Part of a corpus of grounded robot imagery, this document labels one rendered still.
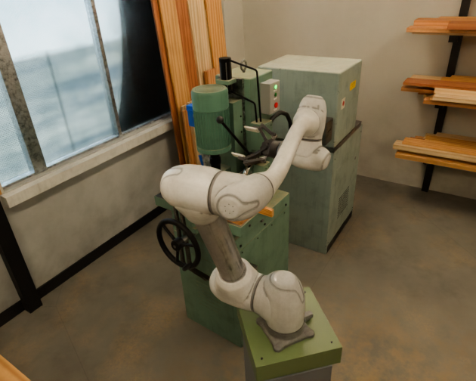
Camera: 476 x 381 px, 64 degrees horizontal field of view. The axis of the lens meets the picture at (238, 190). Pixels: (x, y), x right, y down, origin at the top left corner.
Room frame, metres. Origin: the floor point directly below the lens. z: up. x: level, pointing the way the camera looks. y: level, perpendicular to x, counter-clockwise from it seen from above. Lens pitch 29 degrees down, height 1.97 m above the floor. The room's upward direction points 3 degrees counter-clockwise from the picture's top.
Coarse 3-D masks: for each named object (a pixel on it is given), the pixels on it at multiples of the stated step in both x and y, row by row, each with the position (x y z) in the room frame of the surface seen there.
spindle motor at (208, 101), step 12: (216, 84) 1.89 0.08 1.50; (192, 96) 1.78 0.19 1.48; (204, 96) 1.74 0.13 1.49; (216, 96) 1.74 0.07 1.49; (204, 108) 1.74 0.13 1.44; (216, 108) 1.74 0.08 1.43; (228, 108) 1.81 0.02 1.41; (204, 120) 1.74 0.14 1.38; (228, 120) 1.80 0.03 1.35; (204, 132) 1.75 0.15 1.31; (216, 132) 1.74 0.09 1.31; (228, 132) 1.78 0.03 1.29; (204, 144) 1.75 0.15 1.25; (216, 144) 1.74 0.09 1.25; (228, 144) 1.78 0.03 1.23
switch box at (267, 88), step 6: (264, 84) 1.95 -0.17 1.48; (270, 84) 1.94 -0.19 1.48; (276, 84) 1.98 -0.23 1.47; (264, 90) 1.95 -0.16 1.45; (270, 90) 1.94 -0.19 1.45; (264, 96) 1.95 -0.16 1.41; (270, 96) 1.94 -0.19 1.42; (264, 102) 1.95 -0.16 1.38; (270, 102) 1.94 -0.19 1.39; (264, 108) 1.95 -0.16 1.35; (270, 108) 1.94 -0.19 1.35
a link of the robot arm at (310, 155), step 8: (304, 144) 1.37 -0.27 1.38; (312, 144) 1.37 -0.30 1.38; (320, 144) 1.39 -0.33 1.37; (296, 152) 1.38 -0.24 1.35; (304, 152) 1.36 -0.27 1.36; (312, 152) 1.35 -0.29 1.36; (320, 152) 1.35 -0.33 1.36; (328, 152) 1.36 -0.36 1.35; (296, 160) 1.38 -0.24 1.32; (304, 160) 1.36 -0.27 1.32; (312, 160) 1.34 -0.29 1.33; (320, 160) 1.33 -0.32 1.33; (328, 160) 1.35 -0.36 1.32; (304, 168) 1.37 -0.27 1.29; (312, 168) 1.34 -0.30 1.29; (320, 168) 1.33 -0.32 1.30
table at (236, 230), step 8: (160, 192) 1.93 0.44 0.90; (160, 200) 1.86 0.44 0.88; (168, 208) 1.83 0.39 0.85; (256, 216) 1.64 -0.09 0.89; (232, 224) 1.57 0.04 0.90; (248, 224) 1.58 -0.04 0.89; (256, 224) 1.64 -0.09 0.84; (192, 232) 1.60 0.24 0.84; (232, 232) 1.56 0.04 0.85; (240, 232) 1.53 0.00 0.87
